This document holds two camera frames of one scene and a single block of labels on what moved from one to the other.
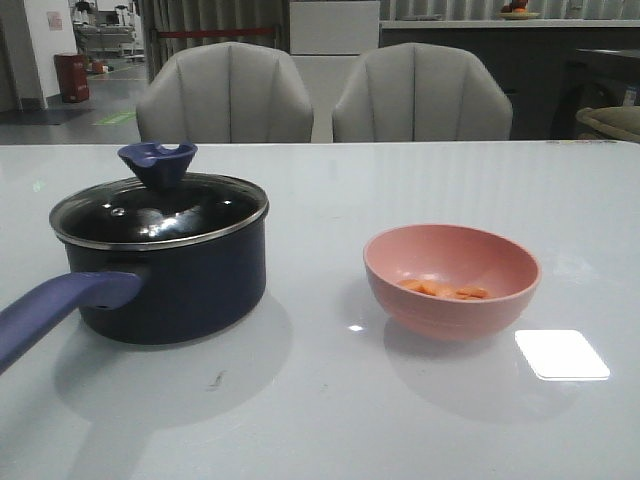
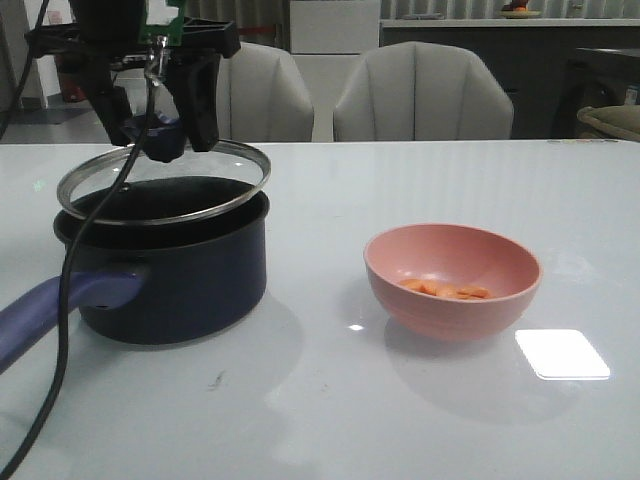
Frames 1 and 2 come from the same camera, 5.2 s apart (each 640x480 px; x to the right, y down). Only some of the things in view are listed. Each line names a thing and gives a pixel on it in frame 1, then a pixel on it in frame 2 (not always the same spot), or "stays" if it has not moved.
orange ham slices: [466, 292] stays
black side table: [595, 78] stays
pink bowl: [448, 283] stays
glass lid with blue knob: [162, 206] → [107, 157]
